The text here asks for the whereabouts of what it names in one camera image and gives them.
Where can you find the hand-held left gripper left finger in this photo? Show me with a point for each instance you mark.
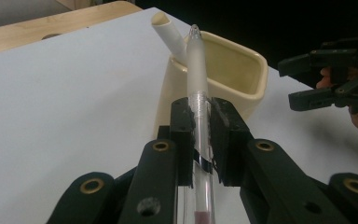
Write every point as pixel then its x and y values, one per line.
pixel 158 174

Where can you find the white table board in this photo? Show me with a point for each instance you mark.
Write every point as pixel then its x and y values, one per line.
pixel 74 109

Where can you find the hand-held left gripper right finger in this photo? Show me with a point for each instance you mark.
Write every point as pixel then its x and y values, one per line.
pixel 261 174

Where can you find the wooden table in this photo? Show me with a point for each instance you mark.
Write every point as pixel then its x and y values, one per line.
pixel 43 28

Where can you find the clear ballpoint pen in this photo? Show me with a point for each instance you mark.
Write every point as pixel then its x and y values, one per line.
pixel 196 68

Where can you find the white pen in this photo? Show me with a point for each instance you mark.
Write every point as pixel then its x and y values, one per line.
pixel 169 34

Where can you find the beige pen holder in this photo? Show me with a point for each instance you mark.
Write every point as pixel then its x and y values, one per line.
pixel 233 68

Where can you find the dark table grommet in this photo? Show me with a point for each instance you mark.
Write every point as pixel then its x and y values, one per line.
pixel 51 36

